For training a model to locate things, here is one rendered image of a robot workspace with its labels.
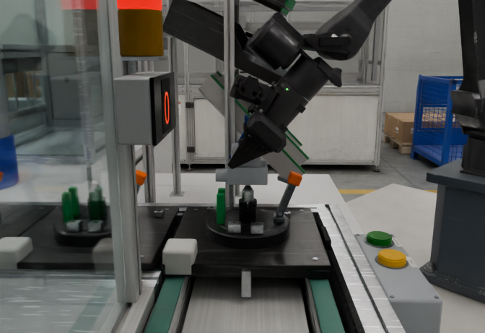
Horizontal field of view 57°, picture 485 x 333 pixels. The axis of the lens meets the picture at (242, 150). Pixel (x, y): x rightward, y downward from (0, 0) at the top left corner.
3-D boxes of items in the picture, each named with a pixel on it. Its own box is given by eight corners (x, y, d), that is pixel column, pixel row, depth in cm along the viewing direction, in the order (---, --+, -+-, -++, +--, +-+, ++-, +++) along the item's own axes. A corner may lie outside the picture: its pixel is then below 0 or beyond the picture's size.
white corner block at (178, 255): (198, 262, 69) (197, 238, 68) (194, 277, 65) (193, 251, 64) (167, 262, 69) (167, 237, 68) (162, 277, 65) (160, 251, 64)
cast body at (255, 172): (266, 178, 76) (267, 136, 74) (267, 186, 72) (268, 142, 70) (216, 177, 76) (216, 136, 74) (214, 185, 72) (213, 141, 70)
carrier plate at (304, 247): (310, 217, 87) (310, 206, 87) (330, 279, 64) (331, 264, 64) (187, 216, 88) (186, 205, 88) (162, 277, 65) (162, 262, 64)
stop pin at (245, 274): (251, 292, 65) (251, 267, 64) (251, 297, 64) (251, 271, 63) (241, 292, 65) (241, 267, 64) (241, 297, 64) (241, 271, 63)
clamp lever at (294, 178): (284, 214, 76) (302, 174, 74) (285, 219, 74) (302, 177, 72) (264, 206, 76) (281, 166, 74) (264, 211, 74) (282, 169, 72)
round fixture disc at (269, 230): (286, 216, 82) (286, 206, 82) (293, 250, 69) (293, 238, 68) (210, 215, 83) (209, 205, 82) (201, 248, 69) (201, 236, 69)
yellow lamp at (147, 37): (167, 55, 53) (166, 12, 52) (159, 56, 48) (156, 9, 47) (125, 55, 53) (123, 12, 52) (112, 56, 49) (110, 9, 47)
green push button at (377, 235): (387, 241, 76) (387, 230, 75) (394, 252, 72) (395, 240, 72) (363, 241, 76) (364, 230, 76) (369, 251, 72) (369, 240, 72)
